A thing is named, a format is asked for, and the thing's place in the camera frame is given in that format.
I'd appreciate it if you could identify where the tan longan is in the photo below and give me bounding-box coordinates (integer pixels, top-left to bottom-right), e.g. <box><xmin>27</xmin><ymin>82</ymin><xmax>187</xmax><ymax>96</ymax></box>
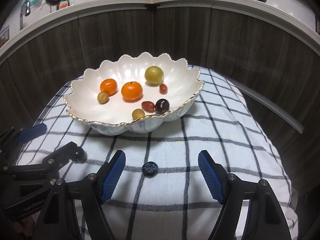
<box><xmin>97</xmin><ymin>92</ymin><xmax>109</xmax><ymax>105</ymax></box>

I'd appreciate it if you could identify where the tan longan fruit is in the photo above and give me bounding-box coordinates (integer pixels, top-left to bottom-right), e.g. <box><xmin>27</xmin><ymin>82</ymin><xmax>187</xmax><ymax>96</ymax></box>
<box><xmin>132</xmin><ymin>108</ymin><xmax>145</xmax><ymax>120</ymax></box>

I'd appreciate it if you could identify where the large orange mandarin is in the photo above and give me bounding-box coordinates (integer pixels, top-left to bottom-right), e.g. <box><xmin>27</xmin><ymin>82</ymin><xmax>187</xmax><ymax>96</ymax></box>
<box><xmin>121</xmin><ymin>81</ymin><xmax>143</xmax><ymax>101</ymax></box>

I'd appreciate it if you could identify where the dark purple plum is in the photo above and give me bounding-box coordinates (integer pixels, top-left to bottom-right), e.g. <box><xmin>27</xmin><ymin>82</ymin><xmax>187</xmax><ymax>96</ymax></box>
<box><xmin>155</xmin><ymin>99</ymin><xmax>170</xmax><ymax>114</ymax></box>

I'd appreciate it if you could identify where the yellow green plum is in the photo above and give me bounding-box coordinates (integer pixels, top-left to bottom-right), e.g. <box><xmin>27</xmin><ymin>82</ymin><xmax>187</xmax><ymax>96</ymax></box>
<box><xmin>144</xmin><ymin>66</ymin><xmax>164</xmax><ymax>85</ymax></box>

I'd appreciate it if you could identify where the dark grape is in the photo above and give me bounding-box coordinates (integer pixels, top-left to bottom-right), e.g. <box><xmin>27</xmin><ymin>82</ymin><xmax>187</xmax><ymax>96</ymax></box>
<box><xmin>71</xmin><ymin>146</ymin><xmax>87</xmax><ymax>164</ymax></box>

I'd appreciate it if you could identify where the kitchen faucet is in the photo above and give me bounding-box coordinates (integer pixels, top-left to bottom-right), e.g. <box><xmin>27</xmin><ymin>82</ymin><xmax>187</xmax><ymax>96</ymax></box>
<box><xmin>20</xmin><ymin>0</ymin><xmax>31</xmax><ymax>30</ymax></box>

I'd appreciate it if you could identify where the left hand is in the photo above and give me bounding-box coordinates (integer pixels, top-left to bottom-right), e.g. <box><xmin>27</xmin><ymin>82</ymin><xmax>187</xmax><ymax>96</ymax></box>
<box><xmin>9</xmin><ymin>216</ymin><xmax>35</xmax><ymax>237</ymax></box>

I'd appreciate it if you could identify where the dark blueberry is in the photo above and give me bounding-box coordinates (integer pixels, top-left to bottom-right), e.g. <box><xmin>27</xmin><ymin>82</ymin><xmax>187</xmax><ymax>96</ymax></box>
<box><xmin>142</xmin><ymin>161</ymin><xmax>158</xmax><ymax>178</ymax></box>

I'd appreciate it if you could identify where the white scalloped ceramic bowl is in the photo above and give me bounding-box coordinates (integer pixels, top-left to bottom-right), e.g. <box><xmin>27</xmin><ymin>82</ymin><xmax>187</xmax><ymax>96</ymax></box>
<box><xmin>63</xmin><ymin>52</ymin><xmax>204</xmax><ymax>135</ymax></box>

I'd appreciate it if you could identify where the checkered white black cloth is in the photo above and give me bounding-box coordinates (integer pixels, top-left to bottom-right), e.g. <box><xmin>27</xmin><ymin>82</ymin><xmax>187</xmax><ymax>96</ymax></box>
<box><xmin>17</xmin><ymin>68</ymin><xmax>298</xmax><ymax>239</ymax></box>

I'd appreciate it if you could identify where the dish soap bottle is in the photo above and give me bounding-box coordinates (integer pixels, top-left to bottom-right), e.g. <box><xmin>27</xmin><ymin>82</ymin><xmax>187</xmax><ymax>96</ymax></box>
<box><xmin>56</xmin><ymin>0</ymin><xmax>70</xmax><ymax>10</ymax></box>

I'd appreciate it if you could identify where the grey countertop edge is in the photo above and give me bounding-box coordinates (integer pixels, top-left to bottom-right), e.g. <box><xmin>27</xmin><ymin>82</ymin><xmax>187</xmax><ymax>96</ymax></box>
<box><xmin>1</xmin><ymin>0</ymin><xmax>319</xmax><ymax>62</ymax></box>

